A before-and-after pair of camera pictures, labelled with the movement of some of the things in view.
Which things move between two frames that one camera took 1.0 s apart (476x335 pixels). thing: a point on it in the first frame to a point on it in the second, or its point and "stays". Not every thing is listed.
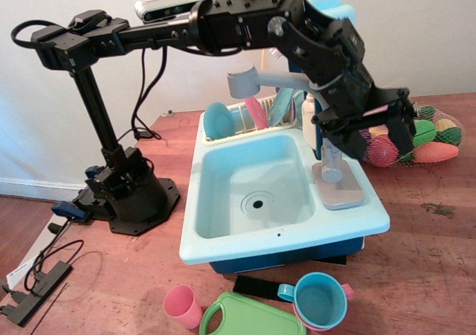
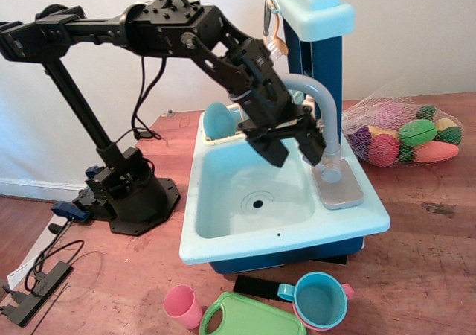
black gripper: [355, 102] to [270, 111]
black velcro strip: [257, 287] stays
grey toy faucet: [338, 182] stays
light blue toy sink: [253, 205] stays
